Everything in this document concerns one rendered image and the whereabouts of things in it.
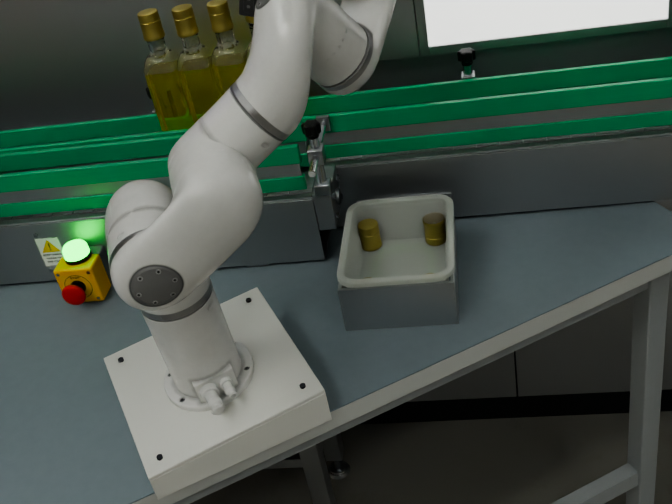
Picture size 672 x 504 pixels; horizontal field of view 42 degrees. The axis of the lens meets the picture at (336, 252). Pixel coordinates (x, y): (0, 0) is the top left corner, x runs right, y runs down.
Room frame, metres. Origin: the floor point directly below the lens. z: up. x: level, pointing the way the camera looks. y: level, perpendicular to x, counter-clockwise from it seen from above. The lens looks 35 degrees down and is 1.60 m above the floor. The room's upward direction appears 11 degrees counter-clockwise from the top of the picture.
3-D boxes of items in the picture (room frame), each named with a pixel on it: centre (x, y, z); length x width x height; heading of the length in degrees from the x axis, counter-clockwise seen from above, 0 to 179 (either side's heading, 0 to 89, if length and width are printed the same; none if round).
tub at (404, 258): (1.11, -0.10, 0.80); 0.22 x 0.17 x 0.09; 168
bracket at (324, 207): (1.24, -0.01, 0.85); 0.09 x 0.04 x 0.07; 168
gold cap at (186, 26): (1.39, 0.16, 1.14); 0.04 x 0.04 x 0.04
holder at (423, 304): (1.13, -0.10, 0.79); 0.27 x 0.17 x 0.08; 168
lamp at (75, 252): (1.25, 0.43, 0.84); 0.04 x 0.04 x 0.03
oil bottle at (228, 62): (1.38, 0.11, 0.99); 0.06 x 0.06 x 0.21; 79
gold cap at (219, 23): (1.38, 0.11, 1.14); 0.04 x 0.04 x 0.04
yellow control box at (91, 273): (1.25, 0.43, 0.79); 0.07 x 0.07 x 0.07; 78
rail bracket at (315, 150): (1.23, -0.01, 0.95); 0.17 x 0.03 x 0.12; 168
